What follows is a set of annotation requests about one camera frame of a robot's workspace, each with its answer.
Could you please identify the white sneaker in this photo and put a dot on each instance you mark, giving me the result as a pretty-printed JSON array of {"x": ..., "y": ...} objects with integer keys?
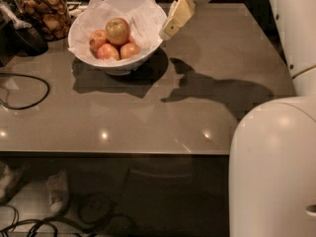
[{"x": 58, "y": 192}]

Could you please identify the black appliance with white handle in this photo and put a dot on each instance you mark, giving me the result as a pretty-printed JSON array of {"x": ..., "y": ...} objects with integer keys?
[{"x": 18, "y": 36}]

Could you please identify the front right red apple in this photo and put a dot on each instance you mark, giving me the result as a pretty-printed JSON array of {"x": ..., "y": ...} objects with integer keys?
[{"x": 129, "y": 50}]

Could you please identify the white bowl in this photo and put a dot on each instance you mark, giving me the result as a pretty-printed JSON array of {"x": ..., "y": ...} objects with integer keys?
[{"x": 117, "y": 36}]

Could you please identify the glass jar of snacks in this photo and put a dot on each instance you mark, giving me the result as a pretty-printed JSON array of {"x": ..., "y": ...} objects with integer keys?
[{"x": 52, "y": 16}]

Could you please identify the green-red apple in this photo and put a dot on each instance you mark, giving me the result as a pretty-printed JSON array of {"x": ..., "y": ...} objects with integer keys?
[{"x": 118, "y": 31}]

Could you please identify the white paper liner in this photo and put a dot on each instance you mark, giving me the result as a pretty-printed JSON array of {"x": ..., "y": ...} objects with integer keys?
[{"x": 145, "y": 18}]

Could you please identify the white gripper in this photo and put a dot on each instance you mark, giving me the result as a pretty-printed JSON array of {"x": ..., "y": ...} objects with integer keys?
[{"x": 180, "y": 14}]

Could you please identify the front left red apple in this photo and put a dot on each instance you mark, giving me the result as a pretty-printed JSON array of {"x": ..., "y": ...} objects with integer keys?
[{"x": 107, "y": 51}]

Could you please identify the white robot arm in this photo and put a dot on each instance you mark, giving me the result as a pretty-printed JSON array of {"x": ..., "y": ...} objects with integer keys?
[{"x": 272, "y": 160}]

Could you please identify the red apple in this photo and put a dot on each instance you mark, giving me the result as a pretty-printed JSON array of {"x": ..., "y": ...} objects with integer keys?
[
  {"x": 129, "y": 50},
  {"x": 96, "y": 39},
  {"x": 107, "y": 51}
]

